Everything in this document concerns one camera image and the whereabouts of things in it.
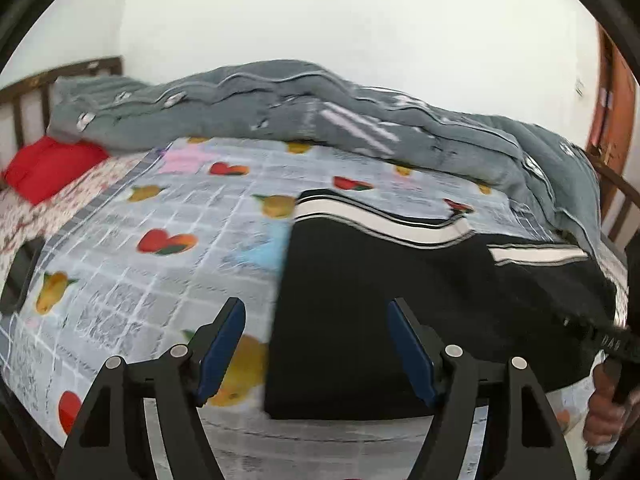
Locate red pillow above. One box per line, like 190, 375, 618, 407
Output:
2, 136, 108, 205

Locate person right hand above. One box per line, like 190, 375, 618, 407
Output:
582, 359, 639, 448

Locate black smartphone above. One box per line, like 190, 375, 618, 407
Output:
0, 236, 46, 315

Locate dark wooden bed frame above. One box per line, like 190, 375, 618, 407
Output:
1, 56, 639, 261

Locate grey floral quilt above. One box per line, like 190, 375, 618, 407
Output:
47, 60, 601, 252

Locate brown wooden door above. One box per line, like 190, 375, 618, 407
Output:
587, 23, 637, 171

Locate fruit print plastic cover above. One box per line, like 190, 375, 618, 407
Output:
1, 139, 564, 479

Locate black striped pants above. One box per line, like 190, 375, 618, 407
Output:
262, 187, 618, 421

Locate white wall switch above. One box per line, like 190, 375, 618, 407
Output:
575, 77, 586, 98

